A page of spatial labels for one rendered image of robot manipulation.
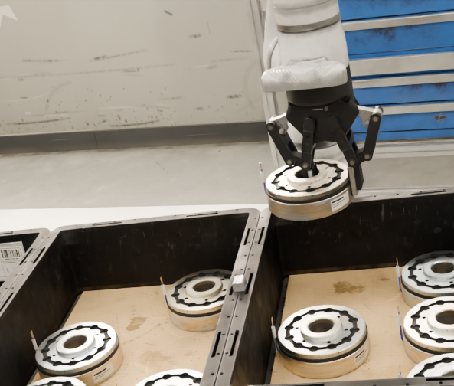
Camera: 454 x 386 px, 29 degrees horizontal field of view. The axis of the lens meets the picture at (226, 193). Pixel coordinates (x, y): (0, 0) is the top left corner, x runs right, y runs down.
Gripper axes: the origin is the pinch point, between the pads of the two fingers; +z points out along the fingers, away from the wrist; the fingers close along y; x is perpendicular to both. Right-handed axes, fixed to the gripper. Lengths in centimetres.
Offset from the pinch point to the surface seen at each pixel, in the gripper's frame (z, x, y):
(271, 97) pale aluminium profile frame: 51, -177, 58
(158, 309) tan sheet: 16.4, 2.4, 25.8
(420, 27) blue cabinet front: 33, -177, 7
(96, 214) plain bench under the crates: 30, -54, 64
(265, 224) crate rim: 6.6, -2.3, 10.3
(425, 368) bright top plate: 13.7, 17.8, -10.6
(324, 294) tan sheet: 16.7, -1.1, 3.8
